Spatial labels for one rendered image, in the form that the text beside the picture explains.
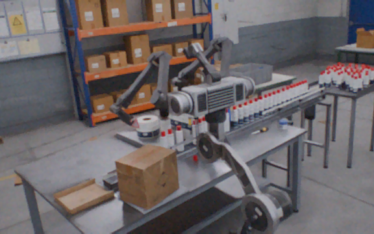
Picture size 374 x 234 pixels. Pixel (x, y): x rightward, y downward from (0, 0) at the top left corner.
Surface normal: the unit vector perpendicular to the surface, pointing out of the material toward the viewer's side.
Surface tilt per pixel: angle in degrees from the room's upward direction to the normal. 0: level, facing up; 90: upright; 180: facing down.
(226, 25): 90
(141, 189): 90
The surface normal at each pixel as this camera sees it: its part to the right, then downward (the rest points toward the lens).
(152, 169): 0.80, 0.14
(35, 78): 0.59, 0.22
